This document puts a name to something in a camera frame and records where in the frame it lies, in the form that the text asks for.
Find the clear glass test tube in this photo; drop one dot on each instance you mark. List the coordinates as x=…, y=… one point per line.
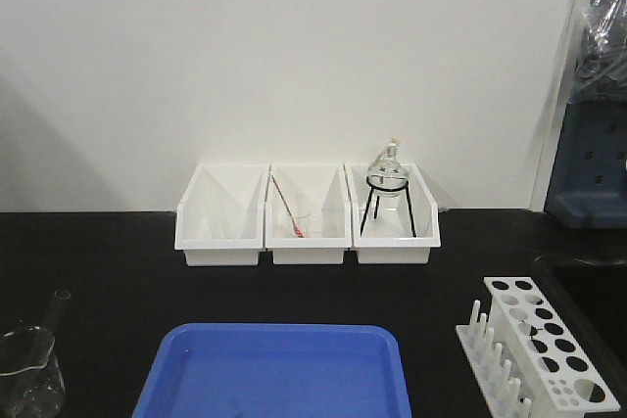
x=53, y=312

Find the grey pegboard drying rack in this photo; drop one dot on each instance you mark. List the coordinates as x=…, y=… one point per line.
x=588, y=184

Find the white test tube rack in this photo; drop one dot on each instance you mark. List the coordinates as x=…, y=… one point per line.
x=524, y=358

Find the middle white storage bin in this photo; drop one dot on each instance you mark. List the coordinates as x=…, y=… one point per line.
x=316, y=188

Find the white storage bin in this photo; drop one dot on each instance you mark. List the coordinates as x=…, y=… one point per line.
x=387, y=240
x=220, y=219
x=316, y=188

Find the small beaker in bin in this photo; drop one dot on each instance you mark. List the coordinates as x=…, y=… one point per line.
x=309, y=223

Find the glass alcohol lamp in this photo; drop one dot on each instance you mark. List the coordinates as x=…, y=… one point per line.
x=386, y=176

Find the right white storage bin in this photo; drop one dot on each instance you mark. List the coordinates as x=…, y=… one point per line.
x=387, y=240

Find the left white storage bin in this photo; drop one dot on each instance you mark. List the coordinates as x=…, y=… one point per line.
x=220, y=219

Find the blue plastic tray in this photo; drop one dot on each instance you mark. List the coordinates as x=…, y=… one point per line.
x=275, y=370

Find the black lab sink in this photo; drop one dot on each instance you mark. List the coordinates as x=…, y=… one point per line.
x=591, y=294

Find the clear plastic bag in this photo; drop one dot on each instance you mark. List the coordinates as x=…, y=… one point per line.
x=600, y=72

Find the clear glass beaker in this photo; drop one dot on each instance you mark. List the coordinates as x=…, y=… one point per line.
x=32, y=384

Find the black wire tripod stand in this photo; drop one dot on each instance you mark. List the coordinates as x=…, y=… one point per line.
x=374, y=206

